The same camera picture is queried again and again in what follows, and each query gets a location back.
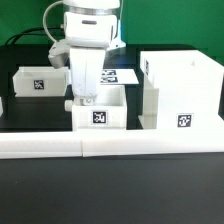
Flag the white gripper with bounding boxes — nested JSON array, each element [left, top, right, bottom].
[[69, 47, 106, 106]]

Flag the white drawer with knob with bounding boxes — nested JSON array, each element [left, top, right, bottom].
[[64, 85, 127, 131]]

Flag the white drawer cabinet box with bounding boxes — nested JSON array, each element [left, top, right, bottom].
[[139, 50, 224, 129]]

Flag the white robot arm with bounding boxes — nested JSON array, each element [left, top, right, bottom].
[[63, 0, 120, 106]]

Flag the white rear drawer box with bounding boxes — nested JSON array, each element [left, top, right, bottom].
[[13, 66, 69, 97]]

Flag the white marker tag sheet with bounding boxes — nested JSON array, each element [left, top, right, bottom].
[[101, 69, 139, 85]]

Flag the white front barrier rail right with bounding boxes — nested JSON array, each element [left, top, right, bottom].
[[82, 128, 224, 157]]

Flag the white barrier rail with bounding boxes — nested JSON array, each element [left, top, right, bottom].
[[82, 128, 224, 157], [0, 132, 82, 159]]

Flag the white front barrier rail left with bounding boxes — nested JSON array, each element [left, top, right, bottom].
[[0, 132, 82, 159]]

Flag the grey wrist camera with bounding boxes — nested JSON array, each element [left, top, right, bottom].
[[48, 39, 70, 69]]

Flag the black cables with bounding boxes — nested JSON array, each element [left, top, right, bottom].
[[4, 25, 66, 47]]

